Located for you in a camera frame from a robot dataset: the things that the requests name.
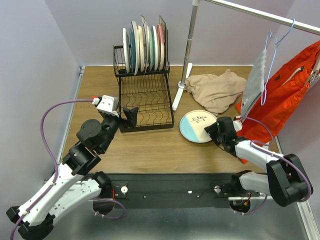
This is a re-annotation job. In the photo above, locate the cream blue leaf plate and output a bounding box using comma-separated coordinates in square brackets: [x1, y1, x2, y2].
[179, 109, 217, 144]

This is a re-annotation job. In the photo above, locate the white blue striped plate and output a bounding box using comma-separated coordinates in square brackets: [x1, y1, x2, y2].
[122, 28, 131, 73]

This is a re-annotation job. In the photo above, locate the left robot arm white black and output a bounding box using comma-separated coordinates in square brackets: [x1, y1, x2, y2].
[6, 107, 139, 240]

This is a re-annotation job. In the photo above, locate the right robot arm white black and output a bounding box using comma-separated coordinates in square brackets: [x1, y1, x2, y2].
[204, 117, 313, 207]

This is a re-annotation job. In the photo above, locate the silver clothes rack stand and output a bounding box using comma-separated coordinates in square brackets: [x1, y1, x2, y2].
[172, 0, 320, 111]

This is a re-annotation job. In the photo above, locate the beige cloth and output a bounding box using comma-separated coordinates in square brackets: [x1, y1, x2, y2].
[184, 69, 247, 115]

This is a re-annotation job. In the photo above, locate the large white black-rimmed plate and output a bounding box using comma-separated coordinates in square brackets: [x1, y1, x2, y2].
[131, 21, 140, 76]

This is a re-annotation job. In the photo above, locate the grey cloth on hanger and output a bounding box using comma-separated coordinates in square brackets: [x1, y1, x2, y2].
[240, 49, 267, 117]

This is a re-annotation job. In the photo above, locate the teal scalloped plate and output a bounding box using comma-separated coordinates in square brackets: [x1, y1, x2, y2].
[129, 28, 136, 72]

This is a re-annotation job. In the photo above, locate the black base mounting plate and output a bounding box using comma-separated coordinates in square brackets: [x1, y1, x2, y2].
[92, 172, 266, 210]

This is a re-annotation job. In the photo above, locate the mint green plate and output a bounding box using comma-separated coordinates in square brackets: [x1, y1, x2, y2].
[149, 26, 155, 71]

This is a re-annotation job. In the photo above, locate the pink plate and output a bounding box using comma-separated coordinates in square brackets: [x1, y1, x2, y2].
[156, 24, 165, 71]

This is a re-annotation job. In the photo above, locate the orange garment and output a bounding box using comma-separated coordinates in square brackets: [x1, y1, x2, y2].
[234, 39, 320, 165]

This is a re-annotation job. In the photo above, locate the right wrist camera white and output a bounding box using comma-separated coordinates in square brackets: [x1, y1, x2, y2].
[233, 115, 246, 129]

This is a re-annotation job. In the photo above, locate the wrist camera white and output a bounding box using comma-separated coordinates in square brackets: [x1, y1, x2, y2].
[233, 115, 246, 129]
[92, 95, 119, 117]

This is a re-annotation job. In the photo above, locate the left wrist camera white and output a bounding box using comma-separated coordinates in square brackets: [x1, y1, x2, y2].
[92, 95, 119, 117]

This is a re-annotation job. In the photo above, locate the black wire dish rack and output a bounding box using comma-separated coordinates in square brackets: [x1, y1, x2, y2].
[113, 29, 175, 133]

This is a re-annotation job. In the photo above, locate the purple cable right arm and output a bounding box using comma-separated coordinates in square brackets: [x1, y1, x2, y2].
[234, 116, 314, 216]

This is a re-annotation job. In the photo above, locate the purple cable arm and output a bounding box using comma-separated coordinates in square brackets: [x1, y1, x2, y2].
[9, 98, 126, 240]
[234, 116, 314, 216]

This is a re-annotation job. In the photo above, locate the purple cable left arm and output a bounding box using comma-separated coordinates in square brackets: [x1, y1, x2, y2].
[9, 98, 126, 240]

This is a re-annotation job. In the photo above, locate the blue wire hanger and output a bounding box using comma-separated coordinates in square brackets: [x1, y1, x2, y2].
[260, 18, 296, 106]

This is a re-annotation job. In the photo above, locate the aluminium rail frame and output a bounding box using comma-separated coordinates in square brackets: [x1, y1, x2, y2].
[58, 65, 320, 240]

